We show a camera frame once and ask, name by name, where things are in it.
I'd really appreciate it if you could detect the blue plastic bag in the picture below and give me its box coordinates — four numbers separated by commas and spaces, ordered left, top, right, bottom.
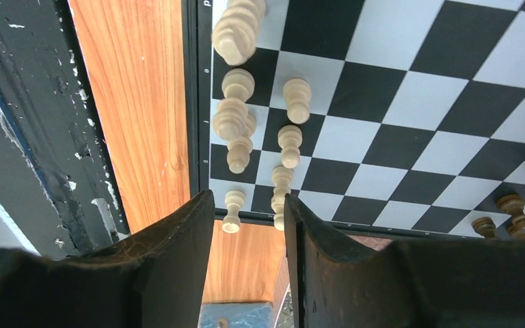
198, 302, 274, 327

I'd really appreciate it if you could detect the black white chessboard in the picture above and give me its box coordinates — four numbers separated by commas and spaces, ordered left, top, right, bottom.
182, 1, 525, 238

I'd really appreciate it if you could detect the white chess pawn second row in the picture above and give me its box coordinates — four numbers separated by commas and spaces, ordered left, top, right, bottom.
278, 125, 303, 169
283, 78, 312, 124
271, 165, 294, 231

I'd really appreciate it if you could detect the white chess piece being passed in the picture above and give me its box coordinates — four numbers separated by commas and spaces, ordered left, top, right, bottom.
212, 68, 255, 141

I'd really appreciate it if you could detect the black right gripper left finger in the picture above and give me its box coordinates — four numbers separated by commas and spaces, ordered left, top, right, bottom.
0, 190, 215, 327

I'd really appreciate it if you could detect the white chess piece bottom row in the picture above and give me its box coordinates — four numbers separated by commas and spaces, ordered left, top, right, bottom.
212, 0, 266, 66

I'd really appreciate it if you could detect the white chess pawn corner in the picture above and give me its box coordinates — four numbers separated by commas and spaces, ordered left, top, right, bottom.
221, 189, 246, 234

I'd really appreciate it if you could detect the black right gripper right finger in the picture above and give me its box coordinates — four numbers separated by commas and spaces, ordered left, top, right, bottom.
284, 195, 525, 327

